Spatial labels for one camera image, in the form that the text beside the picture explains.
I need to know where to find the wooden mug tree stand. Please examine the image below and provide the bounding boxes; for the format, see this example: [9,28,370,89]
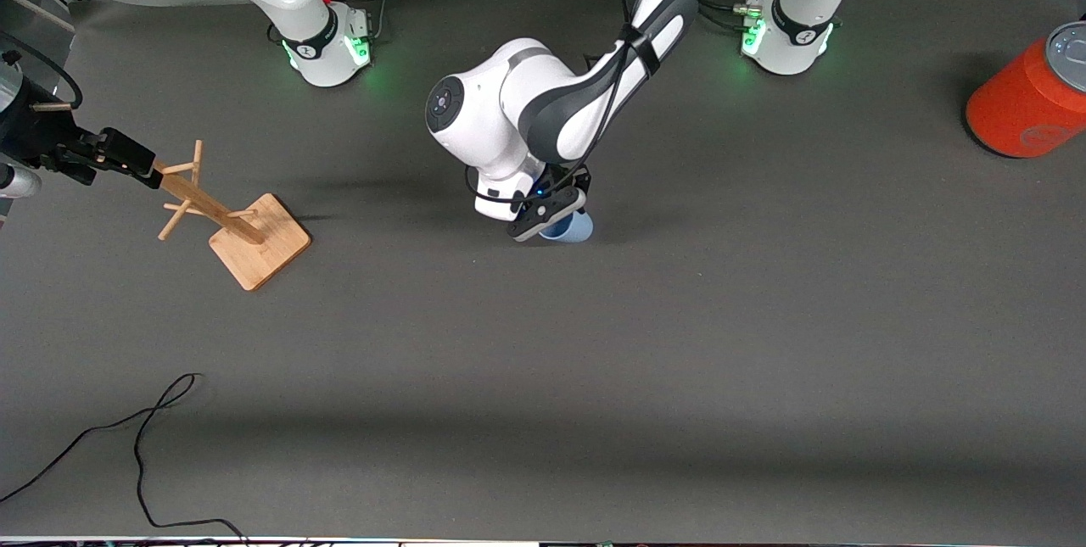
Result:
[153,140,312,292]

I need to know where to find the thin black table cable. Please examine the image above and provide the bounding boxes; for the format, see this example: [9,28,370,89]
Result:
[0,373,249,544]

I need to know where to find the light blue cup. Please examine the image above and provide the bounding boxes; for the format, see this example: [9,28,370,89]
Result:
[538,209,594,244]

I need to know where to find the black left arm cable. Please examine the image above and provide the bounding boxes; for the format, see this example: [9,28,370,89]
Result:
[465,0,671,207]

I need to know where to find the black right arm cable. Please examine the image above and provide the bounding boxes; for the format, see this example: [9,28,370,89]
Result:
[0,28,83,111]

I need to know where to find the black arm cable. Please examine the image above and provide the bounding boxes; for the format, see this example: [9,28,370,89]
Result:
[0,28,83,111]
[465,0,671,207]

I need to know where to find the orange can with grey lid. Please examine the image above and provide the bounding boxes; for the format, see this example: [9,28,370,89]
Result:
[965,20,1086,160]

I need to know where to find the black left base cables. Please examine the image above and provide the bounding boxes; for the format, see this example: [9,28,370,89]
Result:
[700,0,758,32]

